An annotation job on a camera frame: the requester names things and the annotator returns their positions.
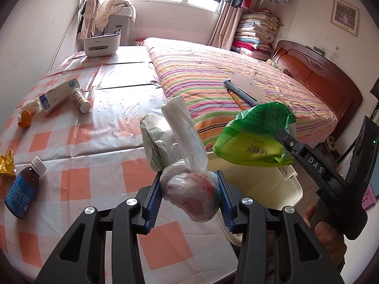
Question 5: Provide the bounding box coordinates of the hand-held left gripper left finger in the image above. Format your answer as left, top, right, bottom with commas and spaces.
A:
34, 172, 163, 284

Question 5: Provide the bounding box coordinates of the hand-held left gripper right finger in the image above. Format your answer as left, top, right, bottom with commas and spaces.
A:
216, 170, 345, 284

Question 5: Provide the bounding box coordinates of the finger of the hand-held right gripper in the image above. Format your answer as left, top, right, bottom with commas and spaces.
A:
275, 129, 345, 196

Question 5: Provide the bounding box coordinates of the knotted clear plastic bag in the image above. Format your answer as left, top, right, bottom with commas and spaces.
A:
161, 96, 221, 222

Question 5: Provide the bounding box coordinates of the cream plastic bin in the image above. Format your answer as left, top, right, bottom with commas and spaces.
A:
204, 151, 304, 246

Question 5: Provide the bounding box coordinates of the green snack packet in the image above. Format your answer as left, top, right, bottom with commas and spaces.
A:
212, 102, 297, 166

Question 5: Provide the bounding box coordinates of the white tissue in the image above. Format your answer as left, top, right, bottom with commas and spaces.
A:
18, 98, 40, 113

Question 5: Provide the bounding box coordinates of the person's right hand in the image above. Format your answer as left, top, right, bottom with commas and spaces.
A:
305, 203, 347, 273

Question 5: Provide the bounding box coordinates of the pink printed box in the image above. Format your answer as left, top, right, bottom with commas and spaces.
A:
357, 183, 378, 216

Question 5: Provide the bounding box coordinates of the grey green crumpled packet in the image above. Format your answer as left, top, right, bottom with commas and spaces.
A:
140, 113, 178, 172

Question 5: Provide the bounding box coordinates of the wooden headboard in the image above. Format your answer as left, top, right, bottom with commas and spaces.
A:
271, 40, 363, 151

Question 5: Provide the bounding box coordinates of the yellow pencil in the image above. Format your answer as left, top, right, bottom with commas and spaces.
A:
229, 89, 247, 111

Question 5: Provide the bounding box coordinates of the floral pillow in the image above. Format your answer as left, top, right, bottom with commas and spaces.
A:
266, 58, 288, 73

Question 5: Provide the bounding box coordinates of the small white bottle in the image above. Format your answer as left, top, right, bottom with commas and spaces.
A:
72, 88, 92, 114

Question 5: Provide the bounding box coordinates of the striped bed blanket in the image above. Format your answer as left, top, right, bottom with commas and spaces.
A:
141, 37, 338, 154

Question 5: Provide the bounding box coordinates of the brown syrup bottle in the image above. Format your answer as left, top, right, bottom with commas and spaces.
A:
4, 156, 47, 220

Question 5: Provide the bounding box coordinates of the stack of folded quilts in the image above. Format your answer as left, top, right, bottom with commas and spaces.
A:
231, 8, 280, 61

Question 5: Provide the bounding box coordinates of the white blue medicine box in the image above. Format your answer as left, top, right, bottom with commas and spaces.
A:
38, 76, 81, 117

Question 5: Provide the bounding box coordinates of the yellow foil wrapper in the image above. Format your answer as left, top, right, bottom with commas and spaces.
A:
0, 150, 17, 178

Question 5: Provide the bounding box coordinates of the orange peel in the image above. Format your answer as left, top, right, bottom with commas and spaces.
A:
17, 110, 32, 128

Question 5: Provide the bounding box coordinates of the beige curtain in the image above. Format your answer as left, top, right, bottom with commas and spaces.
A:
209, 1, 245, 49

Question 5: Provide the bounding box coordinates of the white desk organizer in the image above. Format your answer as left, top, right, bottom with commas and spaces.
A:
83, 31, 122, 58

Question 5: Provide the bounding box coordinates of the white washing machine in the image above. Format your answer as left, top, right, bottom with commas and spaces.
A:
105, 4, 135, 46

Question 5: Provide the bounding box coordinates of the dotted cream cloth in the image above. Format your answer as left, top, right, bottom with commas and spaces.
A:
95, 0, 134, 30

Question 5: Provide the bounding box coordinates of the hanging pale coat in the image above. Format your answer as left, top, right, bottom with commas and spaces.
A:
77, 0, 99, 43

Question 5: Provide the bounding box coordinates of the framed wall picture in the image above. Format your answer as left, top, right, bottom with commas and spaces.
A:
330, 0, 359, 37

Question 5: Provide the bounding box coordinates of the white wall cable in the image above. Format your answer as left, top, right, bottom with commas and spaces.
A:
49, 15, 74, 71

